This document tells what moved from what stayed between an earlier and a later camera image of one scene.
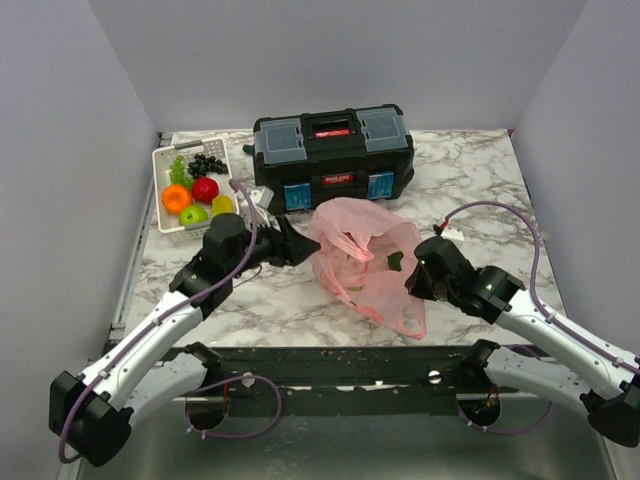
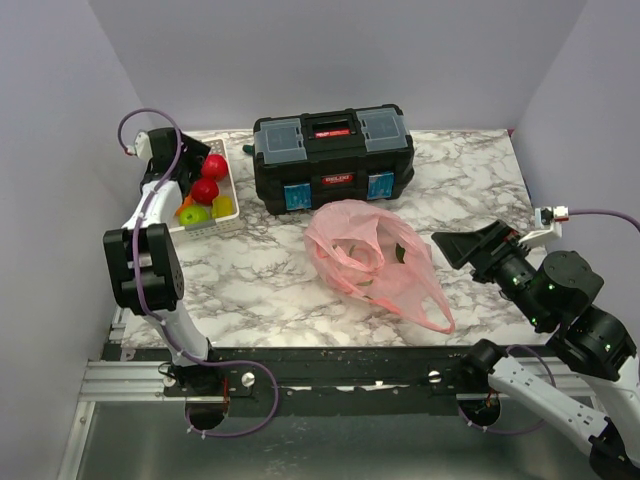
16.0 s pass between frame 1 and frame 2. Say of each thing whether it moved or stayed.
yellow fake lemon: stayed
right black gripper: moved
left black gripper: moved
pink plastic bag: moved
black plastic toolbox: stayed
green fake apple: stayed
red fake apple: stayed
